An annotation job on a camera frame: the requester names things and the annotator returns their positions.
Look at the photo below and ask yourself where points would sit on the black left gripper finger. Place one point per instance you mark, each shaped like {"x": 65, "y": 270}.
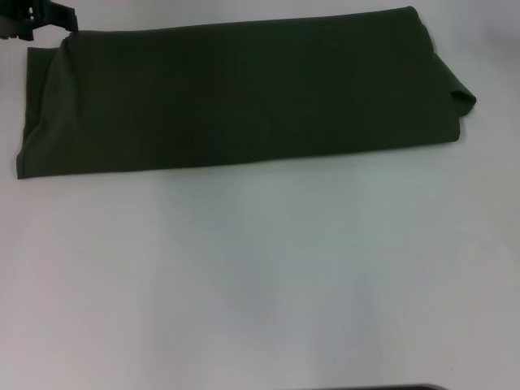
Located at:
{"x": 57, "y": 14}
{"x": 16, "y": 28}

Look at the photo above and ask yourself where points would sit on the dark green FREE t-shirt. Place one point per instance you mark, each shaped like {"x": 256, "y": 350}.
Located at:
{"x": 243, "y": 101}

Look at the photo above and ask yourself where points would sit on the dark flat strip grey rim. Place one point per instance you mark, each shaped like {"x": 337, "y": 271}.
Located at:
{"x": 406, "y": 387}

